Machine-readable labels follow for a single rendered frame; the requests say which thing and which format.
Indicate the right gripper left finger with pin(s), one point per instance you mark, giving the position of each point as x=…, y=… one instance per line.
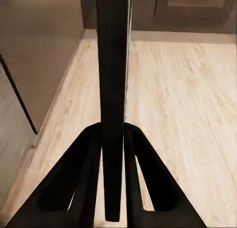
x=66, y=197

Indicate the poster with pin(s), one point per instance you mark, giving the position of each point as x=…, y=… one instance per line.
x=114, y=35

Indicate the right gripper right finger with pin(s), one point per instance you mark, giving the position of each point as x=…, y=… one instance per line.
x=172, y=208

